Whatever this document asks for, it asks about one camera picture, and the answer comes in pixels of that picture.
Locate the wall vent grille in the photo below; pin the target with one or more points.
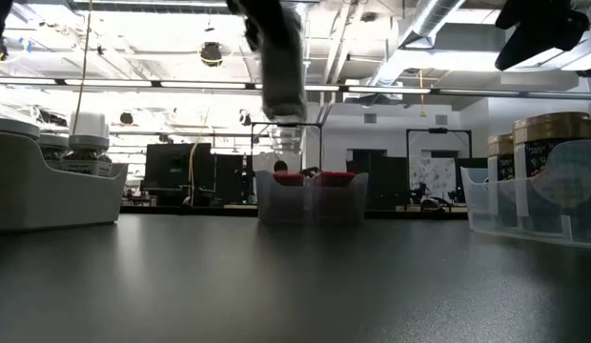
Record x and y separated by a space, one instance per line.
369 118
441 119

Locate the silver ventilation duct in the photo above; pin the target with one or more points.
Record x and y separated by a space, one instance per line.
288 138
434 19

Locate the white poster board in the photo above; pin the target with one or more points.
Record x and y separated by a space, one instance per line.
436 174

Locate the ceiling light rail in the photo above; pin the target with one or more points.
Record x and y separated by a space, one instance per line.
419 89

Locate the white translucent plastic bin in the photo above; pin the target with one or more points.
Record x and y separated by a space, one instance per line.
47 200

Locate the white rounded object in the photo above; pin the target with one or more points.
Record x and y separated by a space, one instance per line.
90 125

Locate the red-lidded spice tin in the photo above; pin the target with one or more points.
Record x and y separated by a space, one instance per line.
288 179
336 178

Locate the clear plastic bin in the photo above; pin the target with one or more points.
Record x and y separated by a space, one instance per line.
576 190

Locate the grey translucent plastic bin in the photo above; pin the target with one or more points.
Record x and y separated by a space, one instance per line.
310 209

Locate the person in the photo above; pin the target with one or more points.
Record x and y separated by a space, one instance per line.
280 167

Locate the black round ceiling device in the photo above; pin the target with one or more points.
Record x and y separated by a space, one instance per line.
126 118
1 50
211 53
245 118

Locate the black rig frame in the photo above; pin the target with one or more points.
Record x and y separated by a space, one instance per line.
438 130
314 124

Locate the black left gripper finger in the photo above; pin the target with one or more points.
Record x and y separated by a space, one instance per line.
255 35

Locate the white-capped spice jar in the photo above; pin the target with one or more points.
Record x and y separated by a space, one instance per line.
14 127
283 86
55 140
88 155

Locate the black cabinet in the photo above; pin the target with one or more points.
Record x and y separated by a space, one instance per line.
376 176

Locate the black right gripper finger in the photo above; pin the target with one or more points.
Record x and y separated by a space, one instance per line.
515 54

